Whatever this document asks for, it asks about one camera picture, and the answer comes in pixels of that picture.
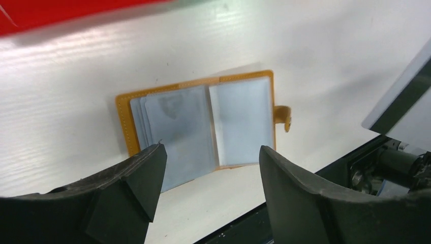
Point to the yellow leather card holder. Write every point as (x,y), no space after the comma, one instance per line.
(205,125)

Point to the left red bin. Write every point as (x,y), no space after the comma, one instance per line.
(18,16)

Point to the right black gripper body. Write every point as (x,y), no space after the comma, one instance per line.
(382,167)

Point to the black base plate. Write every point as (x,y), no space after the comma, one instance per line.
(251,227)

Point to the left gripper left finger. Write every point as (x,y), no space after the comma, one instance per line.
(115,205)

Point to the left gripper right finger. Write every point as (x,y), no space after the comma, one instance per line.
(306,208)

